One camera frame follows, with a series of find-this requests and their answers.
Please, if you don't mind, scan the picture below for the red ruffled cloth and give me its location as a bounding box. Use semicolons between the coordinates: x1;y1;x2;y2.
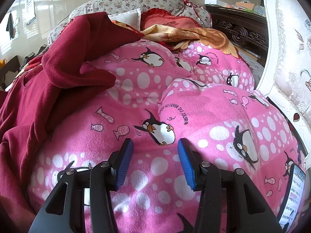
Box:
176;0;207;12

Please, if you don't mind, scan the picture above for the dark hanging cloth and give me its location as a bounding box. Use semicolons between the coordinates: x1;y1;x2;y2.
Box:
6;12;16;40

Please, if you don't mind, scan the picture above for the red ruffled pillow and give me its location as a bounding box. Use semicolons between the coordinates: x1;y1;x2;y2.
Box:
140;8;203;33

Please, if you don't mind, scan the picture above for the white pillow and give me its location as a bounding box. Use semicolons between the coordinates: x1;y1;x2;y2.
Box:
107;8;142;32

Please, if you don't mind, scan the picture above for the floral quilt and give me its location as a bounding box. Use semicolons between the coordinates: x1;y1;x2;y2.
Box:
47;0;213;44

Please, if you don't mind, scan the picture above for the white upholstered headboard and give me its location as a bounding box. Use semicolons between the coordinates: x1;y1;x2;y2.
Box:
253;0;311;173

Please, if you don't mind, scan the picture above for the pink penguin print blanket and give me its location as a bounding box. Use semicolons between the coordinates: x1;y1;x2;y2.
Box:
15;40;307;233

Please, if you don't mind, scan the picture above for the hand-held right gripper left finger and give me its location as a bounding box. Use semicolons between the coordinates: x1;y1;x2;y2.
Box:
29;138;134;233

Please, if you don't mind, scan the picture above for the dark wooden desk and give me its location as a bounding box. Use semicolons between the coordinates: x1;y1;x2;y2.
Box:
0;55;23;88

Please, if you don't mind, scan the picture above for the orange yellow blanket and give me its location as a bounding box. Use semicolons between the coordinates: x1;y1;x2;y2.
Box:
112;19;241;59

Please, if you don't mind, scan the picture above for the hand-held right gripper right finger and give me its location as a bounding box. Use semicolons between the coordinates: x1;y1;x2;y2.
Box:
177;138;283;233

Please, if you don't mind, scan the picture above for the wall calendar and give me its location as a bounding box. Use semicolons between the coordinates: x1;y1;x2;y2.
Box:
24;0;37;26

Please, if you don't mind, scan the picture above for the smartphone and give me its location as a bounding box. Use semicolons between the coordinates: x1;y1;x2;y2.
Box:
278;164;307;229

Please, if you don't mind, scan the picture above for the orange cardboard box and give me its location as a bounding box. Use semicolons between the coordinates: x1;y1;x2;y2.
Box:
234;2;254;10

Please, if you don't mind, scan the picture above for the dark carved wooden headboard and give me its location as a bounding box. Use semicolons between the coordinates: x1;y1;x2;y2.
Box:
205;4;269;62

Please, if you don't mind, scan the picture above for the dark red sweater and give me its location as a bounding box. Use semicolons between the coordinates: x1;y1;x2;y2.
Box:
0;12;141;225

